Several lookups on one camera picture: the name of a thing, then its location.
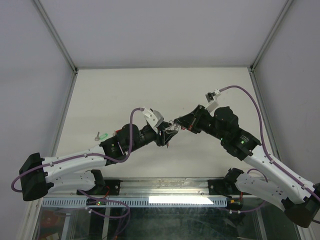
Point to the aluminium frame post right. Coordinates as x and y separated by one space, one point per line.
272 33

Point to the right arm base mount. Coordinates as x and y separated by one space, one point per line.
220 187

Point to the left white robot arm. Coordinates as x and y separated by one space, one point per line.
40 176

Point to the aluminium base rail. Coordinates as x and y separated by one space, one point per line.
165 186

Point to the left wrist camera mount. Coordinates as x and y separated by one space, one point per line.
153 117

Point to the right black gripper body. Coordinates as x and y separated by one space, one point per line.
203 122

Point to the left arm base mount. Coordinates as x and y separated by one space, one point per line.
111 188

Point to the aluminium frame post left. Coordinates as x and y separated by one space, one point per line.
54 34

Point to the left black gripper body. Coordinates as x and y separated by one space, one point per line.
158 139

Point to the white slotted cable duct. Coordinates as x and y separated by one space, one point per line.
174 201

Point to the green tag key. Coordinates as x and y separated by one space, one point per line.
100 137

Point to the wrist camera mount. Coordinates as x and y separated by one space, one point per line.
153 117
212 102

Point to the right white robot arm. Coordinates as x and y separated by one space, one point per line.
296 196

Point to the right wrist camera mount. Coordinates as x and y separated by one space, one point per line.
212 102

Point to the aluminium frame post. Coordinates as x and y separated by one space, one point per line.
272 33
54 34

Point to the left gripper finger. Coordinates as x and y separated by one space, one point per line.
167 126
165 137

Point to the metal disc with keyrings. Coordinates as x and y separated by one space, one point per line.
177 126

